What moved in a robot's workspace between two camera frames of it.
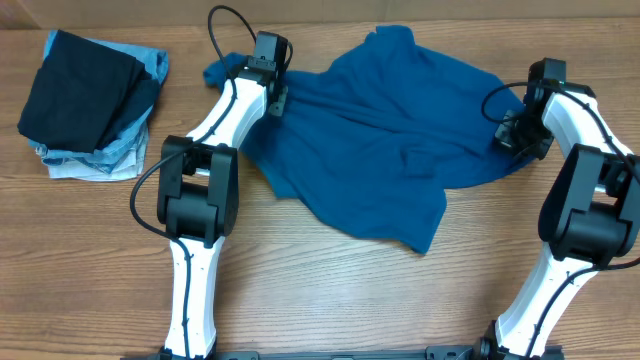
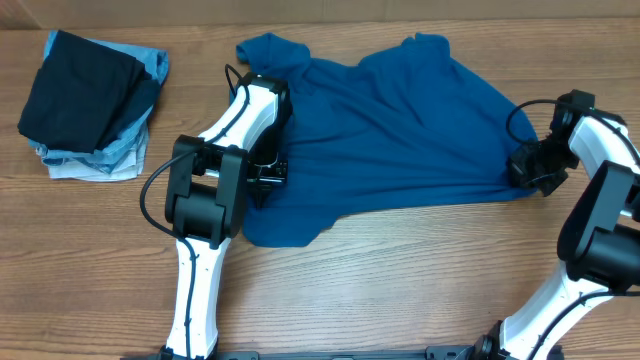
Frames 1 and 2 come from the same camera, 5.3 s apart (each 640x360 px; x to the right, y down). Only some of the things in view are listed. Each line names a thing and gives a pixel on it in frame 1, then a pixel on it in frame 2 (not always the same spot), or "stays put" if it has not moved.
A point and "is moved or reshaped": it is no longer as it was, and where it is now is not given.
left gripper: x=277 y=109 to x=266 y=182
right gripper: x=513 y=132 to x=528 y=170
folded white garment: x=132 y=167 stays put
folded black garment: x=84 y=93 stays put
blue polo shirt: x=380 y=134 is moved or reshaped
